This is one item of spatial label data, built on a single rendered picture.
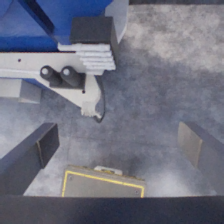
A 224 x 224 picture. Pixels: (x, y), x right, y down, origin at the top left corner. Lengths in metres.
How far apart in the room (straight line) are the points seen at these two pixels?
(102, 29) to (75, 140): 1.30
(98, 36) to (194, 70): 1.35
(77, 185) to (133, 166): 0.57
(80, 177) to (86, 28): 1.12
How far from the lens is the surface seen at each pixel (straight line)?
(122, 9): 1.01
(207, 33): 2.07
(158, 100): 1.67
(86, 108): 0.85
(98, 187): 1.41
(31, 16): 0.90
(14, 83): 1.52
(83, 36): 0.66
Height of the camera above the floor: 1.63
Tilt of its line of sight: 79 degrees down
